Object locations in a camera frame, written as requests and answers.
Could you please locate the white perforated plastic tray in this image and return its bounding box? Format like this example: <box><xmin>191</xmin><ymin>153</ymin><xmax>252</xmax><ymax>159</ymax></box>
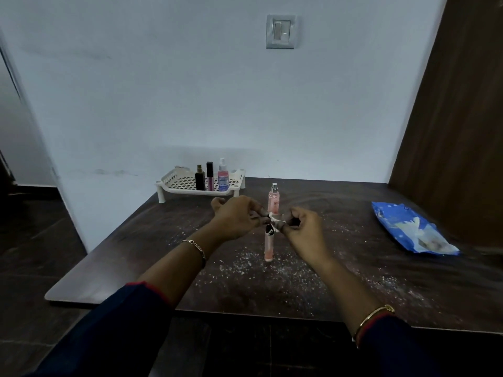
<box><xmin>155</xmin><ymin>166</ymin><xmax>247</xmax><ymax>204</ymax></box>

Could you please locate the person's right hand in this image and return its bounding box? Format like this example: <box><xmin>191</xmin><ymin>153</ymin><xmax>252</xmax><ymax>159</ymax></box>
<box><xmin>277</xmin><ymin>207</ymin><xmax>332</xmax><ymax>264</ymax></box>

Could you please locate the pink pump spray bottle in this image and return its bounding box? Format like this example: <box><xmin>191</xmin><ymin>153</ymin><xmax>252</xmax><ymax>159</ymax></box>
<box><xmin>218</xmin><ymin>158</ymin><xmax>230</xmax><ymax>192</ymax></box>

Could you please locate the silver chain bracelet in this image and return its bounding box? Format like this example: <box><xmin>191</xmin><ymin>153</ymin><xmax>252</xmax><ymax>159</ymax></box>
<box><xmin>182</xmin><ymin>239</ymin><xmax>207</xmax><ymax>268</ymax></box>

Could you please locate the brown wooden door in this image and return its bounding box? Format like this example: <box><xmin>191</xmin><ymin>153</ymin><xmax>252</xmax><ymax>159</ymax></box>
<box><xmin>387</xmin><ymin>0</ymin><xmax>503</xmax><ymax>248</ymax></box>

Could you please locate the person's right forearm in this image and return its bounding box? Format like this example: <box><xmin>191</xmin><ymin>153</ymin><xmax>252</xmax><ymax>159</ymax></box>
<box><xmin>312</xmin><ymin>255</ymin><xmax>393</xmax><ymax>336</ymax></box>

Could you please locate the grey wall light switch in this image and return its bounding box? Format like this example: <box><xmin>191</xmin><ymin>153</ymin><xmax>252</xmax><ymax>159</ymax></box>
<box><xmin>266</xmin><ymin>14</ymin><xmax>296</xmax><ymax>49</ymax></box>

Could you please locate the blue wet wipes packet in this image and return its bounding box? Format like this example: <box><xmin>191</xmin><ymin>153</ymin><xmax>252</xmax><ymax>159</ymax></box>
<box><xmin>371</xmin><ymin>201</ymin><xmax>460</xmax><ymax>256</ymax></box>

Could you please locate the gold bangle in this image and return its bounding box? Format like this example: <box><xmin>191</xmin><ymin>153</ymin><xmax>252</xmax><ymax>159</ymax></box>
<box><xmin>352</xmin><ymin>304</ymin><xmax>396</xmax><ymax>343</ymax></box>

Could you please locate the small white tissue piece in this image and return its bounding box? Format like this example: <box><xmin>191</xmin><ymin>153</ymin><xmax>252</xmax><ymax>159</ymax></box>
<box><xmin>268</xmin><ymin>212</ymin><xmax>287</xmax><ymax>233</ymax></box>

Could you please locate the person's left hand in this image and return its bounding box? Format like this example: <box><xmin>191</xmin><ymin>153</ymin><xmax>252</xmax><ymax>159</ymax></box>
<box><xmin>210</xmin><ymin>195</ymin><xmax>271</xmax><ymax>242</ymax></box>

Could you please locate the pink perfume spray bottle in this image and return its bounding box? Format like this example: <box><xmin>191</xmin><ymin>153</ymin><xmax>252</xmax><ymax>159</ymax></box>
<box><xmin>264</xmin><ymin>183</ymin><xmax>280</xmax><ymax>263</ymax></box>

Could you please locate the person's left forearm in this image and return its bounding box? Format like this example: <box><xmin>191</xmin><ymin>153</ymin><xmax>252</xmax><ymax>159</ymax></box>
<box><xmin>135</xmin><ymin>224</ymin><xmax>221</xmax><ymax>308</ymax></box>

